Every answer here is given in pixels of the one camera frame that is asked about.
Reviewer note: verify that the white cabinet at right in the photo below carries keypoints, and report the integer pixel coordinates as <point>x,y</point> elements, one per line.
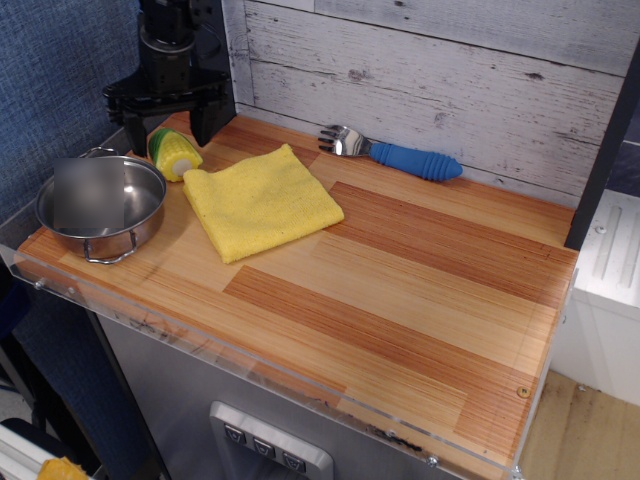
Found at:
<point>597,343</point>

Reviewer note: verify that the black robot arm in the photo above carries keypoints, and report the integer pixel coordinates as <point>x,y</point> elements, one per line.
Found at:
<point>169,78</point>

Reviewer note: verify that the silver button control panel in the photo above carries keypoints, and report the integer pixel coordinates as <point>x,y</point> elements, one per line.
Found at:
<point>253,449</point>

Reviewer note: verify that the clear acrylic table guard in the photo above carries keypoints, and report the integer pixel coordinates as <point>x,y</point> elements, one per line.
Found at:
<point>440,361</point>

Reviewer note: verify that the stainless steel pot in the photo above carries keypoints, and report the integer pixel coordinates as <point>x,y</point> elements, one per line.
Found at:
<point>102,206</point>

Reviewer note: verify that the green and yellow toy corn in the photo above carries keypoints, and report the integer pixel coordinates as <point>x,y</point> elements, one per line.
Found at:
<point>173,154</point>

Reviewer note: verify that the black vertical post left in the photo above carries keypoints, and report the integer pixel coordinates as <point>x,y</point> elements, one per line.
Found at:
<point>212,54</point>

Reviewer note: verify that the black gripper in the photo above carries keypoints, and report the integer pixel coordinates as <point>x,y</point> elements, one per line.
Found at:
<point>131,99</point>

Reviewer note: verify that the yellow object bottom left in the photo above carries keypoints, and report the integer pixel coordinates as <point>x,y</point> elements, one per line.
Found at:
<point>61,469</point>

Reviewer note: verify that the blue handled metal spork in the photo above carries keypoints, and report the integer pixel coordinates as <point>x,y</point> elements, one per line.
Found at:
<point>431,166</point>

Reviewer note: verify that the yellow folded cloth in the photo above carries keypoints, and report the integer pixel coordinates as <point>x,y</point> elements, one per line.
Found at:
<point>259,203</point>

